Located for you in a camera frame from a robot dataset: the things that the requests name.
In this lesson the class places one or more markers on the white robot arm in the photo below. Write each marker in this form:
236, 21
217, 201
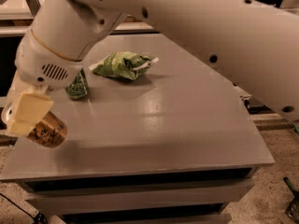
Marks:
253, 45

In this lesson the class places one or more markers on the green chip bag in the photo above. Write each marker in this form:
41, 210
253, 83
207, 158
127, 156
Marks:
124, 64

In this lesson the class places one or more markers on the metal bracket left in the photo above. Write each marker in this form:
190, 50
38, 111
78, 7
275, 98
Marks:
34, 6

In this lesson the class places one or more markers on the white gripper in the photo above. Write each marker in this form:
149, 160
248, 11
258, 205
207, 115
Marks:
42, 64

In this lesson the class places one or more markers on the orange soda can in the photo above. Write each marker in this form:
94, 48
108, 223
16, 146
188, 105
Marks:
49, 132

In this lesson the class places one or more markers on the dark object on floor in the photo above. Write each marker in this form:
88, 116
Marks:
292, 211

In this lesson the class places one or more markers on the grey table with drawers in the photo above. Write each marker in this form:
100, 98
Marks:
173, 147

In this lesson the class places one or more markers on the green soda can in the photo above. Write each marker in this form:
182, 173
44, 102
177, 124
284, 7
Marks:
79, 88

